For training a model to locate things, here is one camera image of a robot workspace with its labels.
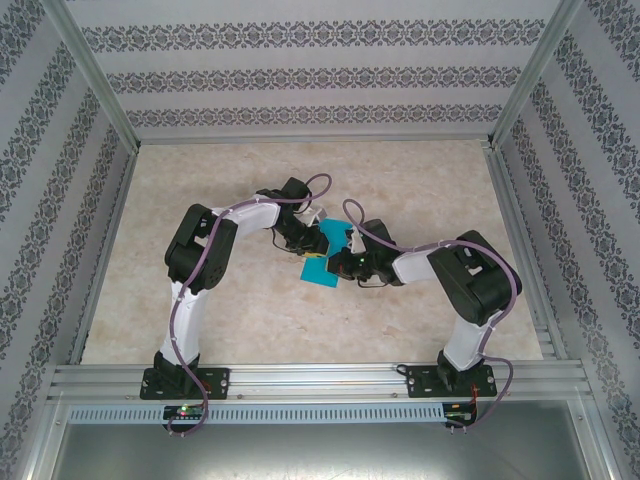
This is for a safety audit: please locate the blue square paper sheet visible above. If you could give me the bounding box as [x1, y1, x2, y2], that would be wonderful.
[299, 218, 354, 290]

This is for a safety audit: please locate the grey metal sheet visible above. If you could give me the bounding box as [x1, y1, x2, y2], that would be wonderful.
[49, 422, 614, 480]

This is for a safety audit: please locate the aluminium mounting rail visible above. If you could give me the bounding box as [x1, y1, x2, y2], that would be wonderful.
[48, 363, 587, 401]

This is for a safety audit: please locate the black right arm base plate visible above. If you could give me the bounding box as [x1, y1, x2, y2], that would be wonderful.
[406, 364, 500, 400]

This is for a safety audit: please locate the slotted grey cable duct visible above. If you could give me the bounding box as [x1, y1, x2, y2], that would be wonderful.
[67, 403, 447, 425]

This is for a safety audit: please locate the aluminium side rail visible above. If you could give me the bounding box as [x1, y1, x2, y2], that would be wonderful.
[480, 142, 570, 360]
[68, 144, 142, 365]

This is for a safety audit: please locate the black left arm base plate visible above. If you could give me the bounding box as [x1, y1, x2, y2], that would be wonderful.
[141, 367, 232, 401]

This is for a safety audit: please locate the aluminium frame post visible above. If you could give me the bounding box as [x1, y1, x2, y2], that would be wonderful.
[485, 0, 585, 149]
[42, 0, 142, 154]

